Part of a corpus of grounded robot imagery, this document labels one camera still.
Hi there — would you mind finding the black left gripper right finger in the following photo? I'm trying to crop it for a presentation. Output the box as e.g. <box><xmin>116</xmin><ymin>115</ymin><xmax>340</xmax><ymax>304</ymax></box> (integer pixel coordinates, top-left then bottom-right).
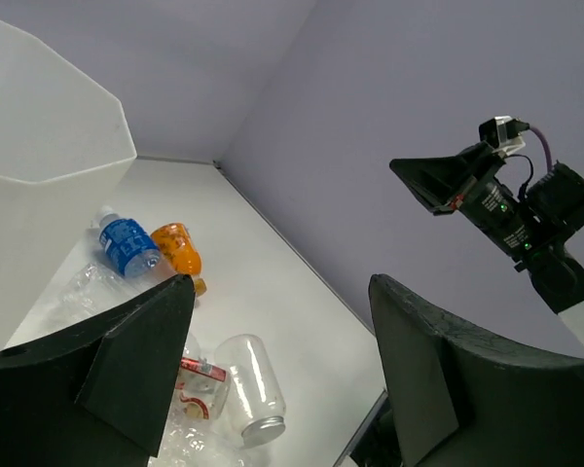
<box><xmin>368</xmin><ymin>274</ymin><xmax>584</xmax><ymax>466</ymax></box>

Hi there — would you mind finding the large ribbed clear bottle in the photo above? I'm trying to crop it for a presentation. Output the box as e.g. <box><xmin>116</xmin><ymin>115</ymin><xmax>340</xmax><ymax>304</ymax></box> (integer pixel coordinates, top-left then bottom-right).
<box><xmin>58</xmin><ymin>262</ymin><xmax>175</xmax><ymax>326</ymax></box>

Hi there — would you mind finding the orange juice bottle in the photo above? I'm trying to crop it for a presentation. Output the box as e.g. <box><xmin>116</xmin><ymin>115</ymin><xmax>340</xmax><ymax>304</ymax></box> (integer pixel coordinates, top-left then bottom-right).
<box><xmin>151</xmin><ymin>223</ymin><xmax>207</xmax><ymax>297</ymax></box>

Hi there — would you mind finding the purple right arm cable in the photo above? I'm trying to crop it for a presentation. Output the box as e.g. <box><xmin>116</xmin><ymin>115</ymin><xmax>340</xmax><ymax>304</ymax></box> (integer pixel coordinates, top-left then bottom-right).
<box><xmin>526</xmin><ymin>124</ymin><xmax>557</xmax><ymax>171</ymax></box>

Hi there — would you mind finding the blue label water bottle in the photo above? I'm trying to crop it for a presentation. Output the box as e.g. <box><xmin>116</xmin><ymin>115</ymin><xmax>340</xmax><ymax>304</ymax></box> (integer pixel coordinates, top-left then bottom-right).
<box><xmin>94</xmin><ymin>205</ymin><xmax>162</xmax><ymax>278</ymax></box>

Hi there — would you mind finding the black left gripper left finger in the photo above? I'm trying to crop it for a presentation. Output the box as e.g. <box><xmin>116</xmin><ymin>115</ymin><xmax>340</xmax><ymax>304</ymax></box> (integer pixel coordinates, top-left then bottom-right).
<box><xmin>0</xmin><ymin>275</ymin><xmax>195</xmax><ymax>466</ymax></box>

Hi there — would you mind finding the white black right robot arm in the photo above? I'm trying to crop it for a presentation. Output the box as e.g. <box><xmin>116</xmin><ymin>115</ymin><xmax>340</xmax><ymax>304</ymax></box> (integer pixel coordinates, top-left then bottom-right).
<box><xmin>389</xmin><ymin>142</ymin><xmax>584</xmax><ymax>345</ymax></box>

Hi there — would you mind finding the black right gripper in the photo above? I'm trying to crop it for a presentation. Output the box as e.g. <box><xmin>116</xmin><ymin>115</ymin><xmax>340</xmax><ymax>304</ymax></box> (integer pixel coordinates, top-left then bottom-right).
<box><xmin>389</xmin><ymin>142</ymin><xmax>584</xmax><ymax>264</ymax></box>

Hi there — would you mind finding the red cap clear bottle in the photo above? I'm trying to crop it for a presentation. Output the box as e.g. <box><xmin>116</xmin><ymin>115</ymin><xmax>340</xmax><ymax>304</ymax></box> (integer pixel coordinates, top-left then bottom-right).
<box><xmin>175</xmin><ymin>357</ymin><xmax>230</xmax><ymax>421</ymax></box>

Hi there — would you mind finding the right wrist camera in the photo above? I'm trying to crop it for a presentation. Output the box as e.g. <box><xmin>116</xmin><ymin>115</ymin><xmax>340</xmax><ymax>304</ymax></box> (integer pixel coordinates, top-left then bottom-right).
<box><xmin>478</xmin><ymin>116</ymin><xmax>530</xmax><ymax>157</ymax></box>

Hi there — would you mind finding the white translucent plastic bin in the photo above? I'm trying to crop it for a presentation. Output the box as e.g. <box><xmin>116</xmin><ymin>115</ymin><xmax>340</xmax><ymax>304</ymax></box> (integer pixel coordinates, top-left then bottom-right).
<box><xmin>0</xmin><ymin>20</ymin><xmax>136</xmax><ymax>350</ymax></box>

